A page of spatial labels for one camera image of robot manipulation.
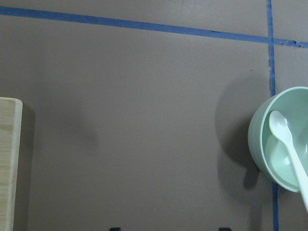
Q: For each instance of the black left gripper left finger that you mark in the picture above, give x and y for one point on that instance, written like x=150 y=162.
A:
x=114 y=229

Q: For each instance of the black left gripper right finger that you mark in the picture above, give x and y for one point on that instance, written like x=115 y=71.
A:
x=224 y=229

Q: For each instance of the white plastic spoon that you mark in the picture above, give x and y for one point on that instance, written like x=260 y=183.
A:
x=279 y=128

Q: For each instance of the mint green bowl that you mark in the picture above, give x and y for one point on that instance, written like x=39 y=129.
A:
x=268 y=153

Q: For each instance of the wooden cutting board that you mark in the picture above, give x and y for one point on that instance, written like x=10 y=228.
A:
x=10 y=129

